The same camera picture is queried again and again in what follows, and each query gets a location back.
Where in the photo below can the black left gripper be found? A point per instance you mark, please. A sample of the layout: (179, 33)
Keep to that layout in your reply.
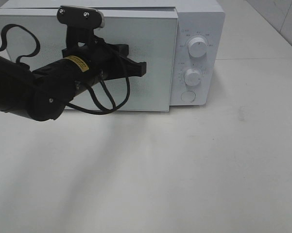
(112, 59)

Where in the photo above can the white microwave door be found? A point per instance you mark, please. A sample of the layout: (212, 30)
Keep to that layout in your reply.
(149, 33)

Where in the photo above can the round white door button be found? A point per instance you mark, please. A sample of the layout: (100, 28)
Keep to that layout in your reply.
(188, 96)

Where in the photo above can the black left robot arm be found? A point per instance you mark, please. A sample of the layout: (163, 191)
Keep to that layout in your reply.
(77, 80)

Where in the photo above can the upper white power knob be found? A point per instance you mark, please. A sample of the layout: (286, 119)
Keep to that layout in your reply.
(197, 46)

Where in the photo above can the lower white timer knob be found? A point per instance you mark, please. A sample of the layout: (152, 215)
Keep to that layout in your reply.
(192, 77)

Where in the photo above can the white microwave oven body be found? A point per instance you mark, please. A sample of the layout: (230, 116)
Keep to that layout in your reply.
(195, 17)

